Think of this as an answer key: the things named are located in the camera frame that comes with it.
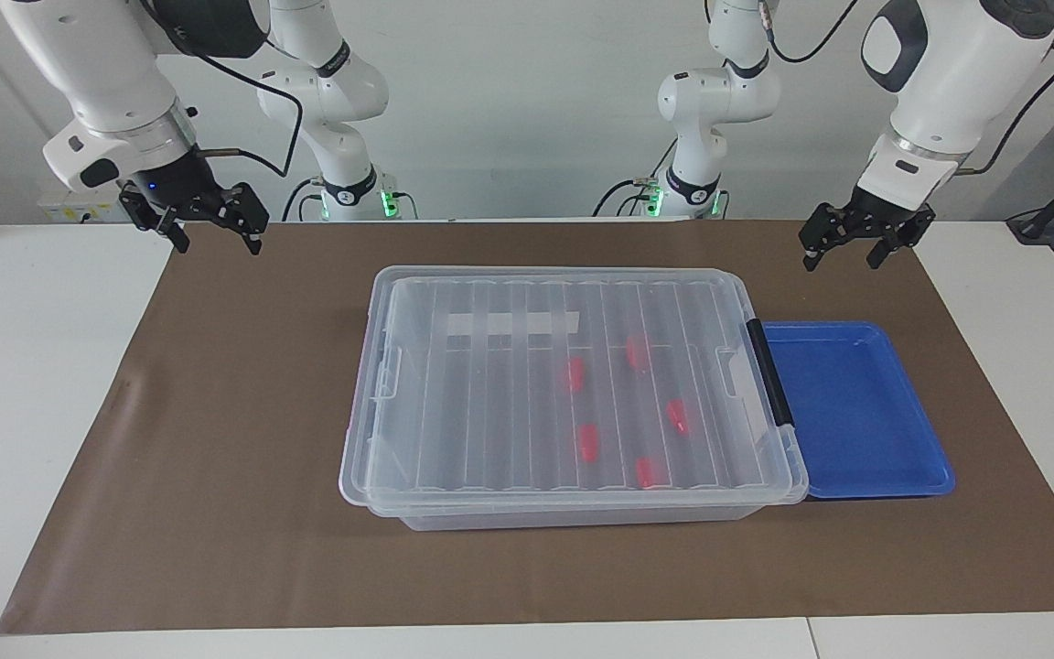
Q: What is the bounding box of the white power strip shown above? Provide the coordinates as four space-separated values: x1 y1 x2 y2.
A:
37 195 127 226

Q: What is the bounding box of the black cable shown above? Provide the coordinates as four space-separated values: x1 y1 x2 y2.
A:
592 161 674 218
187 48 306 178
959 43 1054 175
762 0 860 65
282 177 319 222

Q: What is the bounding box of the blue plastic tray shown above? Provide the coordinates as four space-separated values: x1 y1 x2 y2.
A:
759 320 957 501

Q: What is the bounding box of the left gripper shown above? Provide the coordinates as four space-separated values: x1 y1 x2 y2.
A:
799 185 938 273

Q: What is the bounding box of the clear plastic box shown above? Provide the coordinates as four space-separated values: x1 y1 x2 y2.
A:
344 267 808 532

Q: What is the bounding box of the black box latch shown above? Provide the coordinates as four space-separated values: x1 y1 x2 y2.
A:
746 319 795 428

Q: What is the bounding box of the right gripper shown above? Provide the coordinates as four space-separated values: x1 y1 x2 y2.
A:
119 146 271 256

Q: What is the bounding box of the clear plastic lid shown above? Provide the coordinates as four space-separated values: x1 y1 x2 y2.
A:
339 265 810 510

